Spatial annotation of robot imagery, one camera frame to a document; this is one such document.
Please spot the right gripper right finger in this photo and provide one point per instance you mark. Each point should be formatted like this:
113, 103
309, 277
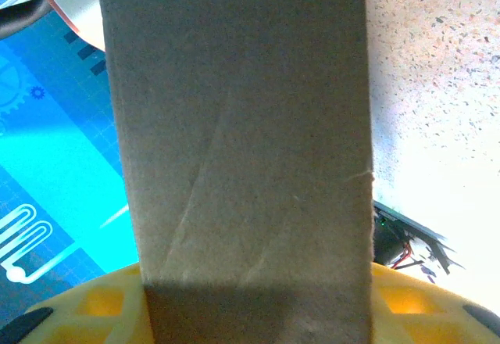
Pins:
429, 312

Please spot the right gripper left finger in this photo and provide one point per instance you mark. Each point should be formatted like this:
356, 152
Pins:
90, 312

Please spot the small brown cardboard box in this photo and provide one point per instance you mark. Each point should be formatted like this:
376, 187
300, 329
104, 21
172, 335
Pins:
242, 144

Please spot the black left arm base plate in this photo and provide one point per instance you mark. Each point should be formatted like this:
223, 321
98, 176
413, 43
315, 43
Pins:
390, 242

